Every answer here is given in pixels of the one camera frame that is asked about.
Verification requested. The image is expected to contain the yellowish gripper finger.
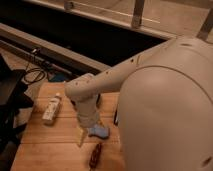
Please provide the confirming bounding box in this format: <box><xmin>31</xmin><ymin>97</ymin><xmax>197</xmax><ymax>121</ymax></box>
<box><xmin>78</xmin><ymin>127</ymin><xmax>87</xmax><ymax>147</ymax></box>

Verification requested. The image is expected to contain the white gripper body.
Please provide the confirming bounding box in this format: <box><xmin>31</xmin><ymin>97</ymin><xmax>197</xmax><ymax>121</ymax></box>
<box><xmin>76</xmin><ymin>103</ymin><xmax>100</xmax><ymax>128</ymax></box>

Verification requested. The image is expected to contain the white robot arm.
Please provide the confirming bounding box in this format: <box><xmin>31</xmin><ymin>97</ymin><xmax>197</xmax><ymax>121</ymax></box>
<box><xmin>65</xmin><ymin>37</ymin><xmax>213</xmax><ymax>171</ymax></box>

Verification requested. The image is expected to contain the blue sponge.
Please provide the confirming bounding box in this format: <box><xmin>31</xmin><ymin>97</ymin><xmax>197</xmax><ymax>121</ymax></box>
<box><xmin>88</xmin><ymin>124</ymin><xmax>110</xmax><ymax>139</ymax></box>

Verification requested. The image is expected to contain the black striped small object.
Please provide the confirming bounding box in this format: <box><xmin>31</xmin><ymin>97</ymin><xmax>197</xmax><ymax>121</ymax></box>
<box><xmin>113</xmin><ymin>109</ymin><xmax>118</xmax><ymax>126</ymax></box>

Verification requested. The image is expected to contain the white plastic bottle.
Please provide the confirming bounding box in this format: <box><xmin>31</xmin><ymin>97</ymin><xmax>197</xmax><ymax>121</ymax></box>
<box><xmin>42</xmin><ymin>93</ymin><xmax>61</xmax><ymax>125</ymax></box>

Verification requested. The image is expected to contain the black chair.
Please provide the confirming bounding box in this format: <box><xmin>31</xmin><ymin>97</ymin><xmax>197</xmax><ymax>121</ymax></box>
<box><xmin>0</xmin><ymin>53</ymin><xmax>34</xmax><ymax>171</ymax></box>

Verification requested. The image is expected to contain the black cable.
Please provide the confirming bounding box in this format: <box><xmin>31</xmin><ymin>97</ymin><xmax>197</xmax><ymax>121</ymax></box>
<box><xmin>22</xmin><ymin>48</ymin><xmax>54</xmax><ymax>85</ymax></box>

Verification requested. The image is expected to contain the metal railing frame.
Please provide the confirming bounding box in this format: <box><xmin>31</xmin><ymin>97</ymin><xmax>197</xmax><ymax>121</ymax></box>
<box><xmin>26</xmin><ymin>0</ymin><xmax>213</xmax><ymax>44</ymax></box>

